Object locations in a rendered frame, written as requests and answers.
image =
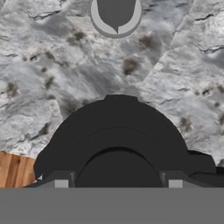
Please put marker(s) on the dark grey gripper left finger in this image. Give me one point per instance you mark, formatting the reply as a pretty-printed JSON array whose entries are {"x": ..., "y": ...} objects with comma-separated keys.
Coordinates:
[{"x": 61, "y": 178}]

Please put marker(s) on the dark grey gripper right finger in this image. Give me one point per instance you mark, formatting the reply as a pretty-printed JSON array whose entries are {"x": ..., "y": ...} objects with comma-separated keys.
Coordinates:
[{"x": 175, "y": 177}]

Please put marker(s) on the black round blender lid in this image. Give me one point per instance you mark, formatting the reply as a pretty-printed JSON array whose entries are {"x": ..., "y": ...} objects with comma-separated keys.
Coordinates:
[{"x": 116, "y": 131}]

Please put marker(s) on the grey blender jar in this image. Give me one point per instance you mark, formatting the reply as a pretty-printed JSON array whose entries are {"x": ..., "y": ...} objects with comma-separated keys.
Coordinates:
[{"x": 116, "y": 13}]

